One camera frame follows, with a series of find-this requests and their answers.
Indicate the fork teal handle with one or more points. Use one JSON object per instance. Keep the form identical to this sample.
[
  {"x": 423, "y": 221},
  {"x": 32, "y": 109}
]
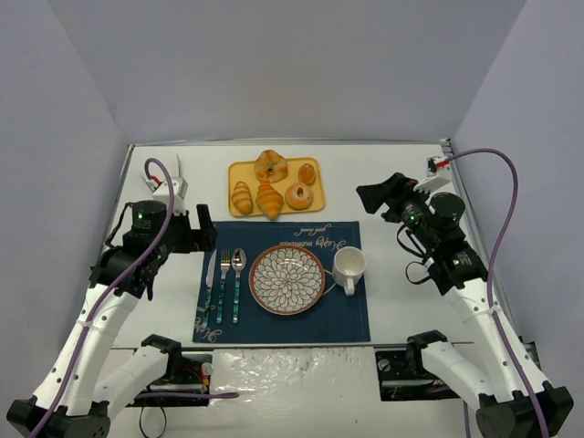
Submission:
[{"x": 225, "y": 264}]

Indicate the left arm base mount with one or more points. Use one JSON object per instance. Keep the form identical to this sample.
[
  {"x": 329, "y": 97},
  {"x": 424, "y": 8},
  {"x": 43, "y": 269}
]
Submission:
[{"x": 192, "y": 376}]

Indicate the table knife teal handle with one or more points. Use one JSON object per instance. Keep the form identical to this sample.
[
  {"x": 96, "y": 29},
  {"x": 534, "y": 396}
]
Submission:
[{"x": 209, "y": 281}]

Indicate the dark blue placemat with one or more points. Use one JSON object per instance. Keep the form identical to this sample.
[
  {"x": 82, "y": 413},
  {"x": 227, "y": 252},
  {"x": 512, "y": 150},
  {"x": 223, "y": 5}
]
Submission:
[{"x": 335, "y": 318}]

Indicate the large middle croissant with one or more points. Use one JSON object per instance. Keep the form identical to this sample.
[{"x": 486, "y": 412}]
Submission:
[{"x": 269, "y": 200}]

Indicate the spoon teal handle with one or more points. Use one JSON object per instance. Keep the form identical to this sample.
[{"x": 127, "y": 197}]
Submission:
[{"x": 238, "y": 262}]

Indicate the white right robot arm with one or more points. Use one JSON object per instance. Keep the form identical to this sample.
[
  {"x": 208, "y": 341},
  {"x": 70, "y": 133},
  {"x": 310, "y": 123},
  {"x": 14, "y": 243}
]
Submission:
[{"x": 508, "y": 393}]

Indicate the white ceramic mug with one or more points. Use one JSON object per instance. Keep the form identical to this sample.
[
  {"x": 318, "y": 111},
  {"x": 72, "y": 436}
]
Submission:
[{"x": 349, "y": 265}]

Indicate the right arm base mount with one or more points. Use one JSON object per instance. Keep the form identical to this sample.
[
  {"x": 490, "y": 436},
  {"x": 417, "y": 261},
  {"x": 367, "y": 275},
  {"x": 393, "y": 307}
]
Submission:
[{"x": 399, "y": 383}]

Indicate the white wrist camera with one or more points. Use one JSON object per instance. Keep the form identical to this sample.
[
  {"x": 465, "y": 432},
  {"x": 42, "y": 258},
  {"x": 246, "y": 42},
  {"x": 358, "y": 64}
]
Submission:
[
  {"x": 161, "y": 189},
  {"x": 438, "y": 174}
]

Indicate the small orange pastry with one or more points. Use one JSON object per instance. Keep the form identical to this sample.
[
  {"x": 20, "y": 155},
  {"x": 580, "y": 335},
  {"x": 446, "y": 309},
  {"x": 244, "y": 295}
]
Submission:
[{"x": 307, "y": 174}]

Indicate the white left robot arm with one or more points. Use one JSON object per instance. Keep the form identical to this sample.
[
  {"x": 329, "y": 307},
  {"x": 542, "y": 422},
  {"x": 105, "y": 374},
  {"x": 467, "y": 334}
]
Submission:
[{"x": 72, "y": 400}]

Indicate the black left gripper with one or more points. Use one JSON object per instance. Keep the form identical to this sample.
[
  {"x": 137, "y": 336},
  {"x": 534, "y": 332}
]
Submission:
[{"x": 197, "y": 233}]

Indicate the patterned ceramic plate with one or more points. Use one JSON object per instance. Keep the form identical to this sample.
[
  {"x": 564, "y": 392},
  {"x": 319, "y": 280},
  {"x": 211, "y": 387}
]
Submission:
[{"x": 287, "y": 280}]

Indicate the round flower-shaped bread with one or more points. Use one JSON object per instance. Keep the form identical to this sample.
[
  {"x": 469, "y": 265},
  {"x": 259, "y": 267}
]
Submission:
[{"x": 270, "y": 167}]

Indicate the sugared ring donut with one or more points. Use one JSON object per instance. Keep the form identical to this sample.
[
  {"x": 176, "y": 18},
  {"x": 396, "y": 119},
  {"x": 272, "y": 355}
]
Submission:
[{"x": 299, "y": 196}]

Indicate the small croissant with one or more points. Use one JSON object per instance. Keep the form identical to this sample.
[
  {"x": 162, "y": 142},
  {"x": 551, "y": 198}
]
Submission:
[{"x": 242, "y": 199}]

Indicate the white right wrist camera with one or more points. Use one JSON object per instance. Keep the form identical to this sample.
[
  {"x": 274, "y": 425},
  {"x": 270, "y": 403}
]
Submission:
[{"x": 438, "y": 174}]

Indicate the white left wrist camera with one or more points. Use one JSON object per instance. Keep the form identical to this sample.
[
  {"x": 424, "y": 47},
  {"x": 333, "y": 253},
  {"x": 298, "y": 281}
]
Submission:
[{"x": 161, "y": 189}]

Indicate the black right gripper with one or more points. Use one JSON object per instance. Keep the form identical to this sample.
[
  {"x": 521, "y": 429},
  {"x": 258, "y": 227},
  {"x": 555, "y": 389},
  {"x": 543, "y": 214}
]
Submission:
[{"x": 394, "y": 202}]

